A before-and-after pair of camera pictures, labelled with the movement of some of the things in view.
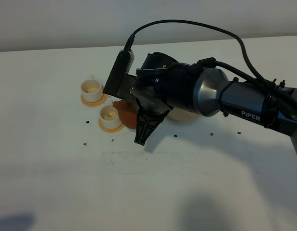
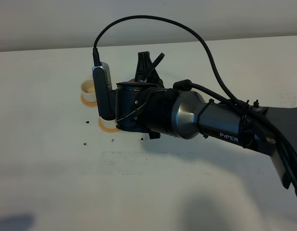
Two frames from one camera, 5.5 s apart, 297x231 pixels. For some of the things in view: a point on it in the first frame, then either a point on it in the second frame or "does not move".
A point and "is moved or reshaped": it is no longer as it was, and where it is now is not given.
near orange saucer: x=110 y=130 does not move
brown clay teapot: x=128 y=113 is moved or reshaped
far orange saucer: x=94 y=104 does not move
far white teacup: x=92 y=89 does not move
